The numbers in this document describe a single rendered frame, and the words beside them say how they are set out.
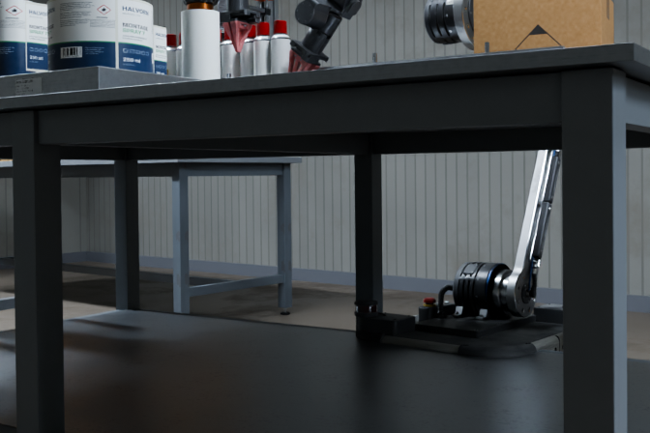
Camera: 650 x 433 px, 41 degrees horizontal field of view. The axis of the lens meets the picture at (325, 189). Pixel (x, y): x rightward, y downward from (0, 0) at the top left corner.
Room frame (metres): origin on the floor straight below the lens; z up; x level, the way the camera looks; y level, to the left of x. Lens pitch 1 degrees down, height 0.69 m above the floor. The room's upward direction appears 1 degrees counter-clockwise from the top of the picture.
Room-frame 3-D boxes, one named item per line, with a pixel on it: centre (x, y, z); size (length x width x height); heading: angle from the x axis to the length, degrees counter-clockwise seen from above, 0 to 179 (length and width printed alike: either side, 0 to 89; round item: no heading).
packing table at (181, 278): (4.72, 1.21, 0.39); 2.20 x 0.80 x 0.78; 50
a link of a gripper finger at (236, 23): (2.24, 0.23, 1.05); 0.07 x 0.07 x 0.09; 57
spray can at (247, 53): (2.30, 0.19, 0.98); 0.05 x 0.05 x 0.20
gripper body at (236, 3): (2.24, 0.22, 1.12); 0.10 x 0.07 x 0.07; 57
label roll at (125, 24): (1.71, 0.43, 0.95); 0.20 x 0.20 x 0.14
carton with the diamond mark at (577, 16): (2.18, -0.55, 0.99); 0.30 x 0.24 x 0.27; 65
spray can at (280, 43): (2.24, 0.11, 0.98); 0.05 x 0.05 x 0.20
